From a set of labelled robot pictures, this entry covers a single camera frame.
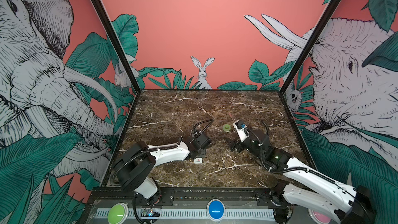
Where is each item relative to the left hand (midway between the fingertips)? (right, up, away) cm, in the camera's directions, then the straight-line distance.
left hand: (202, 149), depth 87 cm
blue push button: (+6, -21, -19) cm, 29 cm away
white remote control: (-2, -5, -4) cm, 7 cm away
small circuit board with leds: (-24, -24, -17) cm, 38 cm away
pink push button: (+52, -24, -20) cm, 61 cm away
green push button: (-38, -23, -19) cm, 48 cm away
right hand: (+15, +13, -12) cm, 23 cm away
